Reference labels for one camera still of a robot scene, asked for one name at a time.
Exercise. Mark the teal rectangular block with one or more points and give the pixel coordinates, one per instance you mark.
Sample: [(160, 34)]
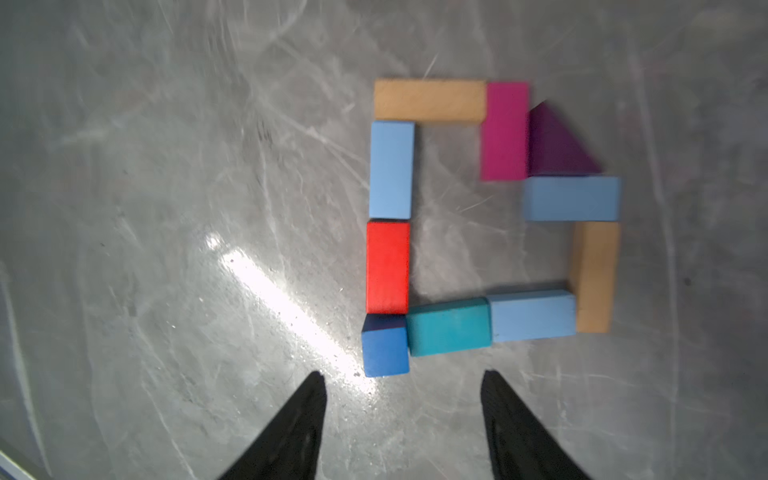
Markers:
[(449, 327)]

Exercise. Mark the light blue block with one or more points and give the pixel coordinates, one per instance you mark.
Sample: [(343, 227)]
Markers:
[(391, 170), (532, 315), (572, 199)]

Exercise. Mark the blue square block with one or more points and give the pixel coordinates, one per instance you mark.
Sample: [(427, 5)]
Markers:
[(385, 345)]

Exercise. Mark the red rectangular block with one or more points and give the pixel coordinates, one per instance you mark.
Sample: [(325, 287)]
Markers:
[(387, 267)]

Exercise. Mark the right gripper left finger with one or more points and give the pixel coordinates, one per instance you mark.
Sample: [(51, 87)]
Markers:
[(288, 447)]

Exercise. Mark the magenta rectangular block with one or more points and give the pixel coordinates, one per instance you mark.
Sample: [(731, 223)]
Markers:
[(505, 132)]

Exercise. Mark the wooden block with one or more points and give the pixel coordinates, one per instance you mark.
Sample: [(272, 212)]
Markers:
[(430, 101), (592, 274)]

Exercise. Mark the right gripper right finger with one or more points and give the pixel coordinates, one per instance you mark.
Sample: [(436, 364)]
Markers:
[(520, 447)]

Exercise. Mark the purple triangle block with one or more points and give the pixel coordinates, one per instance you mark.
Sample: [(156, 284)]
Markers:
[(554, 150)]

